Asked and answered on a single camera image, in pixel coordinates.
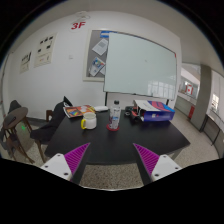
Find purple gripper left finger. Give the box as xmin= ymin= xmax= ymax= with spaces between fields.
xmin=41 ymin=143 xmax=89 ymax=180

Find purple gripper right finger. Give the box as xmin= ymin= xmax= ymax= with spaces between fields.
xmin=134 ymin=143 xmax=181 ymax=181

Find clear plastic water bottle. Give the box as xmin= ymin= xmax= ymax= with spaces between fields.
xmin=110 ymin=100 xmax=121 ymax=128

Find black table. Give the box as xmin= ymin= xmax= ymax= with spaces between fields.
xmin=44 ymin=108 xmax=192 ymax=186

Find black chair with jacket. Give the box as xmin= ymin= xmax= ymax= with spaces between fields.
xmin=30 ymin=97 xmax=72 ymax=160

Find red black small device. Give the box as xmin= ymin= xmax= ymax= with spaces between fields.
xmin=125 ymin=106 xmax=141 ymax=121

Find blue white cardboard box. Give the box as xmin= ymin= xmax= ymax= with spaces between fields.
xmin=134 ymin=100 xmax=175 ymax=122

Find colourful book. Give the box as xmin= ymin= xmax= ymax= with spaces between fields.
xmin=64 ymin=105 xmax=95 ymax=118

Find red round coaster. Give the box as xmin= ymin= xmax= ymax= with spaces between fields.
xmin=106 ymin=124 xmax=119 ymax=131

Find white flat object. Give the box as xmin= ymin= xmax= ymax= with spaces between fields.
xmin=94 ymin=106 xmax=108 ymax=112

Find round brown side table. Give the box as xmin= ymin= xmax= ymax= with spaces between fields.
xmin=3 ymin=107 xmax=33 ymax=163

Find large whiteboard on stand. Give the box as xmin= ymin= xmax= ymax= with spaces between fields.
xmin=104 ymin=33 xmax=177 ymax=100

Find white mug yellow handle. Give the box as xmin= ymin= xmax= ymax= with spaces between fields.
xmin=81 ymin=112 xmax=97 ymax=130

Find small white wall poster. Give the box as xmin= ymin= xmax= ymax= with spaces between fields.
xmin=20 ymin=52 xmax=32 ymax=73

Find red 3F wall sign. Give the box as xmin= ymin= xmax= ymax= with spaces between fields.
xmin=71 ymin=22 xmax=86 ymax=31

